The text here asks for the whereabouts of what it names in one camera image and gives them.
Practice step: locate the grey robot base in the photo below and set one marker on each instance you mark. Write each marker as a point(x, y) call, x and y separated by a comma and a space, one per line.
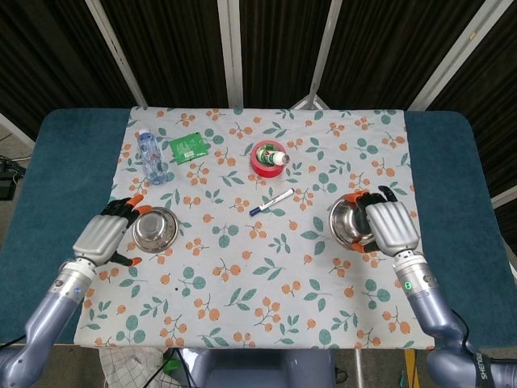
point(250, 369)

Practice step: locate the white marker blue cap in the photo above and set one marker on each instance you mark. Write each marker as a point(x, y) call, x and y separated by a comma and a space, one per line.
point(270, 203)

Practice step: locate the steel bowl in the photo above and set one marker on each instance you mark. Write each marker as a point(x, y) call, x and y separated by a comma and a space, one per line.
point(155, 230)
point(347, 220)

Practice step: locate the clear plastic water bottle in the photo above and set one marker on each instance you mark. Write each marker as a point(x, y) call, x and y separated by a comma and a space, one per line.
point(152, 161)

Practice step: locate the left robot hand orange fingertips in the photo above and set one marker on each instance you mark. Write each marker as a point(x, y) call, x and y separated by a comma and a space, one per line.
point(101, 234)

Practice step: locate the black floor power strip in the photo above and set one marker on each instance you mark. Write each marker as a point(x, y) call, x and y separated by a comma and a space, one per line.
point(8, 188)

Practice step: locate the small green object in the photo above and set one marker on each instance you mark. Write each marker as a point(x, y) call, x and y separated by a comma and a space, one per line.
point(171, 365)

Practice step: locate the white table leg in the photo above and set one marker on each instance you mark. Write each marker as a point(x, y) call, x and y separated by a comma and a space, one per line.
point(358, 368)

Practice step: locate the white screen frame post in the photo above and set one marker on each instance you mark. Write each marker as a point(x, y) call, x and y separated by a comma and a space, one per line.
point(230, 52)
point(326, 44)
point(116, 52)
point(454, 52)

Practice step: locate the white floor frame bar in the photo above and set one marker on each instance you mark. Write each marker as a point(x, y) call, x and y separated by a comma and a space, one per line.
point(505, 198)
point(16, 128)

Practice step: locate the green foil packet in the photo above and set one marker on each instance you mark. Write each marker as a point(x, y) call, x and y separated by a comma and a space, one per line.
point(187, 147)

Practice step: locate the white checkered cloth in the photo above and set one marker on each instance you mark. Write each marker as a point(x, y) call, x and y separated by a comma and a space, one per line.
point(121, 368)

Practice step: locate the white glue bottle green label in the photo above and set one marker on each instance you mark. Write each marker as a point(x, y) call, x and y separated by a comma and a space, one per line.
point(276, 157)

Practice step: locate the red tape roll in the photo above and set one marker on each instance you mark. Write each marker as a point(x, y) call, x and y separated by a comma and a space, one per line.
point(262, 169)

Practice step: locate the floral tablecloth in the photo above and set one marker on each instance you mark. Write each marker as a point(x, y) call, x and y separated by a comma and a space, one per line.
point(242, 226)

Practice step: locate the teal table cover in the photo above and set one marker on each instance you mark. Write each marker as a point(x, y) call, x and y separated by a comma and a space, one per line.
point(60, 169)

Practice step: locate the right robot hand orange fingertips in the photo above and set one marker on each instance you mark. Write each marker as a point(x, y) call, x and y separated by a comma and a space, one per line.
point(392, 226)

